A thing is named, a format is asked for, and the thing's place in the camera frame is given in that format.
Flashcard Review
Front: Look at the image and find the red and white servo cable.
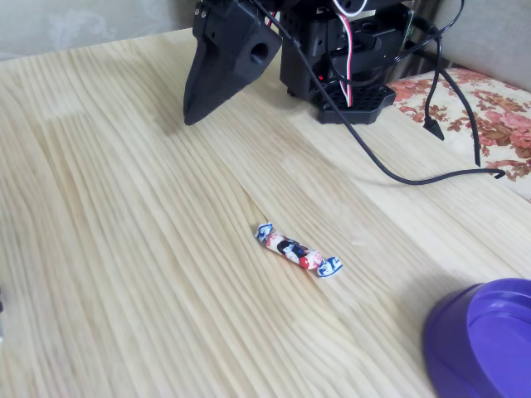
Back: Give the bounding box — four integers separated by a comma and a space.
331, 0, 368, 107

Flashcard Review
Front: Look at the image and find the long black cable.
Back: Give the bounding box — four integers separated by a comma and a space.
248, 0, 507, 186

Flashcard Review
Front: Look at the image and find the floral fabric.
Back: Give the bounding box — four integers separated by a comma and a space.
385, 68, 531, 204

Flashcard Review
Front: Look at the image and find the thin black cable with plug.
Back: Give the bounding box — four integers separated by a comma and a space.
422, 0, 465, 143

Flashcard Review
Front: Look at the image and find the grey cushion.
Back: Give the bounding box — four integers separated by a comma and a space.
431, 0, 531, 93

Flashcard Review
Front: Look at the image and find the thick black cable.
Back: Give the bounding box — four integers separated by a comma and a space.
414, 16, 482, 167

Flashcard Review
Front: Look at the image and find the purple plastic bowl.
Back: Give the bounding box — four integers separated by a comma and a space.
422, 277, 531, 398

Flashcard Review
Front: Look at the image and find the black robot arm with base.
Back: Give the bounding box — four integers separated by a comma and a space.
238, 0, 416, 126

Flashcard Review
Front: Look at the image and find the candy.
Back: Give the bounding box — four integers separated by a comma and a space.
253, 221, 344, 279

